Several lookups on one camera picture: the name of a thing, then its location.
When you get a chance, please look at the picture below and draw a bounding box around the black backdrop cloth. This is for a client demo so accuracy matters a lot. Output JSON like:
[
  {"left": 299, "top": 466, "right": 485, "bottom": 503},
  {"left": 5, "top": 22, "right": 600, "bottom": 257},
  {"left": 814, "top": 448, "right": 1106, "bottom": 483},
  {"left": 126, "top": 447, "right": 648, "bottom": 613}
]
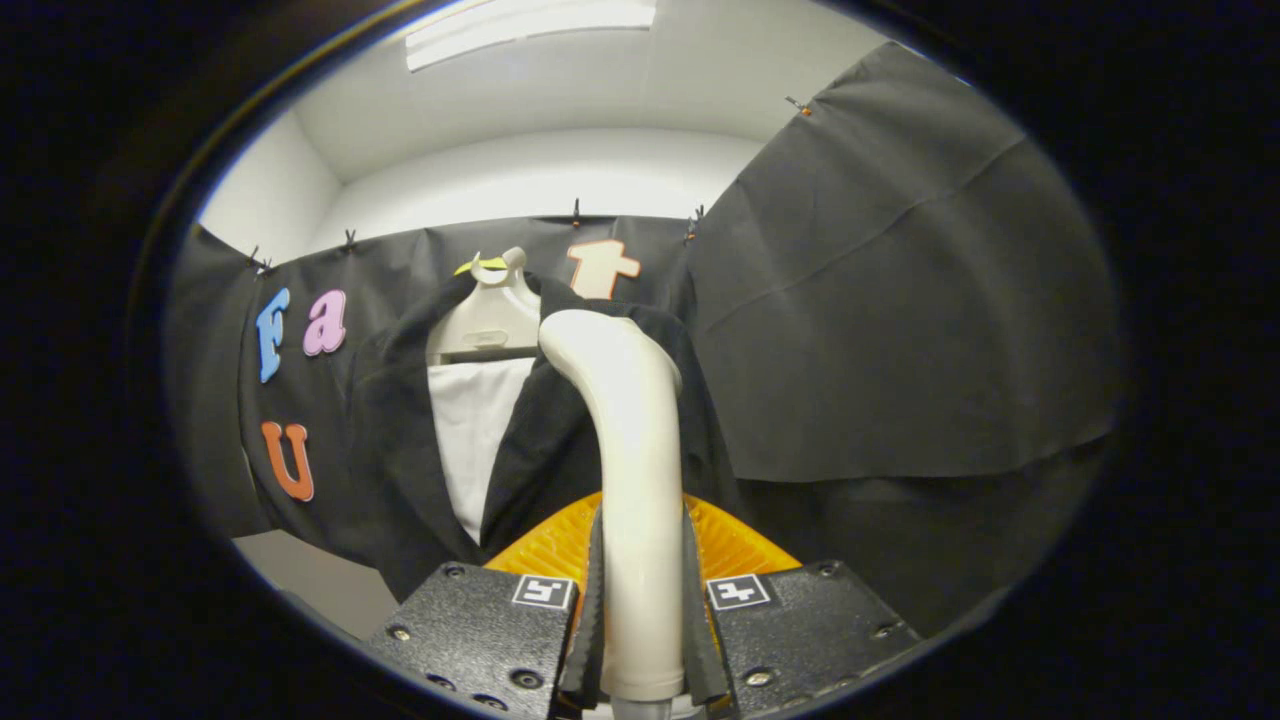
[{"left": 165, "top": 40, "right": 1121, "bottom": 641}]

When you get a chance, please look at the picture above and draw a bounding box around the ceiling light panel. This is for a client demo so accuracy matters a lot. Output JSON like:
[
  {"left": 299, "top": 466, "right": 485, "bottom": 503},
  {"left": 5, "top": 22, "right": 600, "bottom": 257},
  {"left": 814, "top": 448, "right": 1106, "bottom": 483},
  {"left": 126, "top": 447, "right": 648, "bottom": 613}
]
[{"left": 405, "top": 0, "right": 658, "bottom": 73}]

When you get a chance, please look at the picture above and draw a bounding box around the black jacket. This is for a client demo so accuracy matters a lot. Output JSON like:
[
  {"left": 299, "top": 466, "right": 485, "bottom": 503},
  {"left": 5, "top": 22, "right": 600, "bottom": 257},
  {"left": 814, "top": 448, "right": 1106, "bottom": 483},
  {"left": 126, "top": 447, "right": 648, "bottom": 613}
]
[{"left": 345, "top": 270, "right": 746, "bottom": 601}]

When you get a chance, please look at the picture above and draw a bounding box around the white garment steamer nozzle with hose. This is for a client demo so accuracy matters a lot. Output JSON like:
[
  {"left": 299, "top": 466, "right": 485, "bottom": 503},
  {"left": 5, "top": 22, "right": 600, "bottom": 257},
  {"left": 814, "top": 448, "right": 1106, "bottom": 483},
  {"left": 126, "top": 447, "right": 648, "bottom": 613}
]
[{"left": 538, "top": 309, "right": 691, "bottom": 720}]

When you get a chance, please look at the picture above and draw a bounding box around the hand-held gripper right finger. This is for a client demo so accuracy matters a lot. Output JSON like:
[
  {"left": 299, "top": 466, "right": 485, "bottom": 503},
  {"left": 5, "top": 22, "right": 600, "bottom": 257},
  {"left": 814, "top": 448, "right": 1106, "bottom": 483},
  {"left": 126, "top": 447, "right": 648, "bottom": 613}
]
[{"left": 683, "top": 492, "right": 921, "bottom": 716}]

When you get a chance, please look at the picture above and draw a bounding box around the white shirt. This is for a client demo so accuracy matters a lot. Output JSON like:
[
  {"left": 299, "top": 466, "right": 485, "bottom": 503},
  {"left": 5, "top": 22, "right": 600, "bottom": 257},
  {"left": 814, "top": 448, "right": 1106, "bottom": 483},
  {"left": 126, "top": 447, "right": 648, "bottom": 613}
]
[{"left": 428, "top": 357, "right": 536, "bottom": 546}]

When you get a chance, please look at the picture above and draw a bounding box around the white clothes hanger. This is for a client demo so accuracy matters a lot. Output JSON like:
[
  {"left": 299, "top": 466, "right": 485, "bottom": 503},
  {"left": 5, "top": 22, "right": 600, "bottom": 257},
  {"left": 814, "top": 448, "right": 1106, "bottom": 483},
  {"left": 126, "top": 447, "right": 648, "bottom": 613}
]
[{"left": 427, "top": 247, "right": 546, "bottom": 366}]

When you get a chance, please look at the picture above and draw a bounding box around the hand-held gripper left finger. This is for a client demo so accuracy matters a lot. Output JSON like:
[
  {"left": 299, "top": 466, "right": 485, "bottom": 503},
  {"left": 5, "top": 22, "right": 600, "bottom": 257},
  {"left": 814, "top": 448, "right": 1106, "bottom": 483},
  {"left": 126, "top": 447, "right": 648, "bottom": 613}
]
[{"left": 365, "top": 492, "right": 606, "bottom": 716}]

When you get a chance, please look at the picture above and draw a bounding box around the grey cabinet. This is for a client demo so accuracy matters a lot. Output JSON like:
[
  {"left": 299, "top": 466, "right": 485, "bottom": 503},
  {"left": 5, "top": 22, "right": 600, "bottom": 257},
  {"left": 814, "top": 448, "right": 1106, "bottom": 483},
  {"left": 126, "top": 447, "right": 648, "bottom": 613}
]
[{"left": 232, "top": 530, "right": 401, "bottom": 641}]

